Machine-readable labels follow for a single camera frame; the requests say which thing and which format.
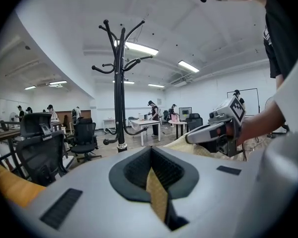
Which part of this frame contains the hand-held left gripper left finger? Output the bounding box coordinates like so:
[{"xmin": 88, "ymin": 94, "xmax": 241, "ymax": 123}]
[{"xmin": 17, "ymin": 145, "xmax": 175, "ymax": 238}]

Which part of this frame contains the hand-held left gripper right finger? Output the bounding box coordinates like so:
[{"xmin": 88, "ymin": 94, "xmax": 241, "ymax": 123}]
[{"xmin": 151, "ymin": 145, "xmax": 258, "ymax": 238}]

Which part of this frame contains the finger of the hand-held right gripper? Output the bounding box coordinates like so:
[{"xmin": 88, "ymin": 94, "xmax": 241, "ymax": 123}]
[{"xmin": 185, "ymin": 121, "xmax": 227, "ymax": 145}]

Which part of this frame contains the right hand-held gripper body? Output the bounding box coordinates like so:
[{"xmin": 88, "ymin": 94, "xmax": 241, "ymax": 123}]
[{"xmin": 201, "ymin": 94, "xmax": 247, "ymax": 158}]

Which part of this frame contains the yellow clothes shirt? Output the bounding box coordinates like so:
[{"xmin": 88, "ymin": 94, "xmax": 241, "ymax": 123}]
[{"xmin": 146, "ymin": 135, "xmax": 236, "ymax": 227}]

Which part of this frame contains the black coat stand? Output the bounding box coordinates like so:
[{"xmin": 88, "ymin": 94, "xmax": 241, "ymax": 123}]
[{"xmin": 91, "ymin": 19, "xmax": 153, "ymax": 154}]

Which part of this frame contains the person's right forearm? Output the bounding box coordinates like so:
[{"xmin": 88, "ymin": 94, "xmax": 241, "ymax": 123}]
[{"xmin": 235, "ymin": 100, "xmax": 288, "ymax": 146}]

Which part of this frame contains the person's right hand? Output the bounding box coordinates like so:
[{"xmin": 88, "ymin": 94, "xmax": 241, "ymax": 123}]
[{"xmin": 224, "ymin": 120, "xmax": 237, "ymax": 137}]

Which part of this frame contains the black monitor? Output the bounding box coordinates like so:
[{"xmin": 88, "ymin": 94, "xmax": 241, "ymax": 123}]
[{"xmin": 178, "ymin": 107, "xmax": 193, "ymax": 120}]

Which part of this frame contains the black office chair with headrest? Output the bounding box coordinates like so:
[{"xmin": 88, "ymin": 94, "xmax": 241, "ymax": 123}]
[{"xmin": 14, "ymin": 112, "xmax": 69, "ymax": 187}]

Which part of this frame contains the small white table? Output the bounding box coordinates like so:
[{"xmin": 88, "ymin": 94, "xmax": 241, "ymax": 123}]
[{"xmin": 103, "ymin": 119, "xmax": 116, "ymax": 133}]

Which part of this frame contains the wooden table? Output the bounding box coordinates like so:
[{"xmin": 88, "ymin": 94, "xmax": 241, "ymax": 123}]
[{"xmin": 0, "ymin": 163, "xmax": 47, "ymax": 208}]

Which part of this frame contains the brown wooden partition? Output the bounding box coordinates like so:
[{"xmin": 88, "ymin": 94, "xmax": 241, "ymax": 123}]
[{"xmin": 55, "ymin": 110, "xmax": 92, "ymax": 126}]

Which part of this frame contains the person's black t-shirt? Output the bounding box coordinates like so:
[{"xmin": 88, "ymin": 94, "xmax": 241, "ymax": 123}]
[{"xmin": 263, "ymin": 0, "xmax": 298, "ymax": 79}]

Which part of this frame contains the round pedestal table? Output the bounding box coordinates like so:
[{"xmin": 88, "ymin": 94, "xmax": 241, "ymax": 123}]
[{"xmin": 168, "ymin": 119, "xmax": 189, "ymax": 137}]

